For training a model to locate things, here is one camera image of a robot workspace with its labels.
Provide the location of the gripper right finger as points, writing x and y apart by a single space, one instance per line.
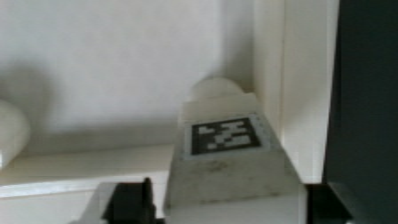
328 211

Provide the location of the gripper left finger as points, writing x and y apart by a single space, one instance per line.
122 204

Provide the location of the white leg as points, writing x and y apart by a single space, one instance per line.
234 182

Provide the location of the white square table top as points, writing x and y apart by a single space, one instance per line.
102 61

